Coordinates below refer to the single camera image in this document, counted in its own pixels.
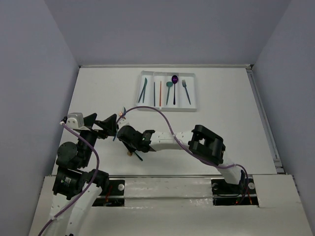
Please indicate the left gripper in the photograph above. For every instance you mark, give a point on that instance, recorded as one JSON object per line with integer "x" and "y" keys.
{"x": 96, "y": 131}

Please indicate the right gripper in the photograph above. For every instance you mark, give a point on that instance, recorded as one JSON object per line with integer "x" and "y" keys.
{"x": 131, "y": 148}

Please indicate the teal plastic knife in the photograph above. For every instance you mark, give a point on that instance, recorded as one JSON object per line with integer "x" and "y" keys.
{"x": 145, "y": 84}

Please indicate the dark blue chopstick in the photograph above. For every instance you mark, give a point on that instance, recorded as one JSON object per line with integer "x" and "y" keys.
{"x": 154, "y": 94}

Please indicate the orange chopstick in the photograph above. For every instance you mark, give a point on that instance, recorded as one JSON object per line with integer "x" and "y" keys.
{"x": 160, "y": 92}

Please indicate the teal plastic spoon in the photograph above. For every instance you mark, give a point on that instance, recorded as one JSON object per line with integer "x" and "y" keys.
{"x": 169, "y": 84}

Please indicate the purple metal spoon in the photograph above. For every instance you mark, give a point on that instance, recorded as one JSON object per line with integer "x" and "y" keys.
{"x": 174, "y": 80}

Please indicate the dark blue metal fork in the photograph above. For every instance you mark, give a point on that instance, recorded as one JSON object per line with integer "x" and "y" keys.
{"x": 186, "y": 90}

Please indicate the iridescent rainbow fork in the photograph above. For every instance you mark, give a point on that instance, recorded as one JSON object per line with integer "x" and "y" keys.
{"x": 139, "y": 157}

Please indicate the dark blue plastic knife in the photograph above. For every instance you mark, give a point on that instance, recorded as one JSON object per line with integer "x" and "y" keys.
{"x": 142, "y": 95}

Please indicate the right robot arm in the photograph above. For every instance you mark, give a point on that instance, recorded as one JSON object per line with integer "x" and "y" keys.
{"x": 201, "y": 143}

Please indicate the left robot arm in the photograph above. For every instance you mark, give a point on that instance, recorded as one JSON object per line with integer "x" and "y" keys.
{"x": 78, "y": 180}

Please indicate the blue plastic fork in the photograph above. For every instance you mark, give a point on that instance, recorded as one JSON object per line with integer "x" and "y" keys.
{"x": 118, "y": 118}

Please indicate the white cutlery tray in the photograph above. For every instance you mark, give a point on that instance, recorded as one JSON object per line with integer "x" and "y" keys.
{"x": 182, "y": 104}

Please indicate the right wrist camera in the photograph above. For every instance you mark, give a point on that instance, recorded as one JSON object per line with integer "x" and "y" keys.
{"x": 122, "y": 122}

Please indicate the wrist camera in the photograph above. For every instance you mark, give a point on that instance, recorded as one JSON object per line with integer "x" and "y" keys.
{"x": 122, "y": 122}
{"x": 73, "y": 121}

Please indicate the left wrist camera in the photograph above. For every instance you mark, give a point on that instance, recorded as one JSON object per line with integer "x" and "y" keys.
{"x": 73, "y": 121}

